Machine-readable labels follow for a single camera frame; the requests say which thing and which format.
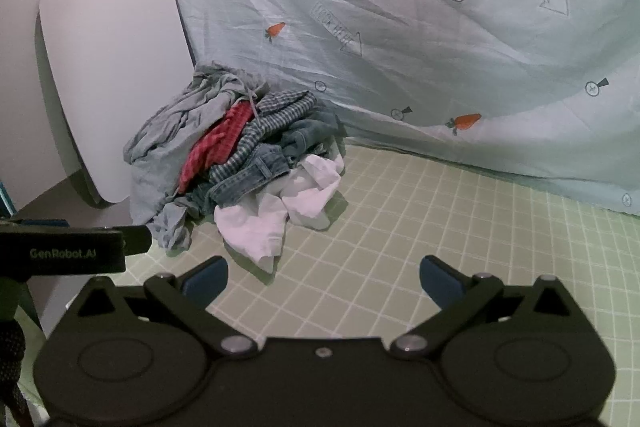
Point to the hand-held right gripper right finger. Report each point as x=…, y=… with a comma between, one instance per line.
x=440, y=283

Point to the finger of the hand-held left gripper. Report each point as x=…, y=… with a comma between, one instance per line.
x=137, y=239

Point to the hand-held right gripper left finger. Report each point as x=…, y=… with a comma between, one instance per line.
x=207, y=281

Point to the grey hoodie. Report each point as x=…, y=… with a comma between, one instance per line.
x=165, y=137

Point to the grey-blue garment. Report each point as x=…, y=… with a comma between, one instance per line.
x=172, y=227

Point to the teal object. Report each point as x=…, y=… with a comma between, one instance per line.
x=4, y=202

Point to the green checkered mat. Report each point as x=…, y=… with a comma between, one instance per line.
x=400, y=217

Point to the white shirt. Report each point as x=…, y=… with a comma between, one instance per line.
x=265, y=217

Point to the denim jeans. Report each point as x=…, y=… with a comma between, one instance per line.
x=250, y=172

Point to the red striped garment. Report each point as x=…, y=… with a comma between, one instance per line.
x=215, y=139

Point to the blue checkered shirt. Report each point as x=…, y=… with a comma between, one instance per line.
x=272, y=117

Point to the white rounded board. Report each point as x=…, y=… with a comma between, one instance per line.
x=110, y=57

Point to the light blue printed bedsheet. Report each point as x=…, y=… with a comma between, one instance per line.
x=400, y=32

